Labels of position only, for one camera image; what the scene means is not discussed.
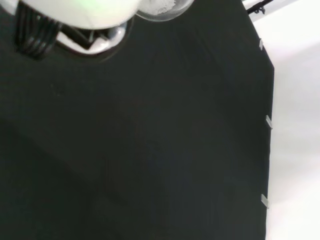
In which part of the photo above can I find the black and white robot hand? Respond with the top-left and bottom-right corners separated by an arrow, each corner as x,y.
3,0 -> 144,61

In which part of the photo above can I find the black bench cloth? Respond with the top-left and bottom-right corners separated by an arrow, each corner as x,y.
0,0 -> 275,240

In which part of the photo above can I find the black tripod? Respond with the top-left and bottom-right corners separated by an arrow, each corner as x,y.
246,0 -> 275,15

